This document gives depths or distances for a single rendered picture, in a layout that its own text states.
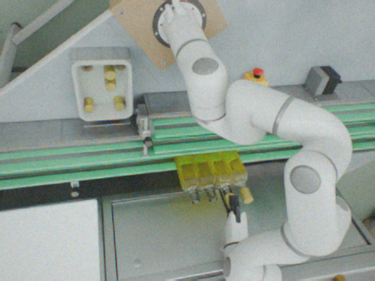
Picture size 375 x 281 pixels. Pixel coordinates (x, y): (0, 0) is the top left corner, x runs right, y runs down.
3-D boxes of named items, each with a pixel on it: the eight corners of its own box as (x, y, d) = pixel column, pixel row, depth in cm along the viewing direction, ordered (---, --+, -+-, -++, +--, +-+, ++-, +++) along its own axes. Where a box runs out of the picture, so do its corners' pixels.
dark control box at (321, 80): (303, 83, 130) (314, 95, 125) (310, 65, 125) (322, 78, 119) (321, 82, 132) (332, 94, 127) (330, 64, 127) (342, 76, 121)
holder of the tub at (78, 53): (82, 116, 118) (83, 130, 112) (70, 47, 98) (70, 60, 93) (130, 113, 121) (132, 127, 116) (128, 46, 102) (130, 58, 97)
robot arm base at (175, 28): (145, 5, 84) (156, 38, 75) (189, -18, 83) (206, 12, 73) (167, 50, 96) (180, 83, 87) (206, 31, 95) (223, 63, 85)
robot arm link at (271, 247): (310, 225, 75) (259, 268, 87) (262, 210, 71) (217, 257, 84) (322, 259, 68) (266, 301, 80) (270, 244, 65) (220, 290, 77)
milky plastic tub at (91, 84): (79, 105, 114) (80, 122, 108) (69, 47, 98) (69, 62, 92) (130, 103, 117) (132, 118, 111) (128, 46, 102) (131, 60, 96)
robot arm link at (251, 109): (297, 86, 64) (288, 136, 76) (201, 50, 75) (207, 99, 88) (273, 116, 60) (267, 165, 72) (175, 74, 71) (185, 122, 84)
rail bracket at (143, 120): (138, 141, 114) (143, 167, 105) (138, 104, 102) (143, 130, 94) (146, 140, 114) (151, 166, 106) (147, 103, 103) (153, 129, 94)
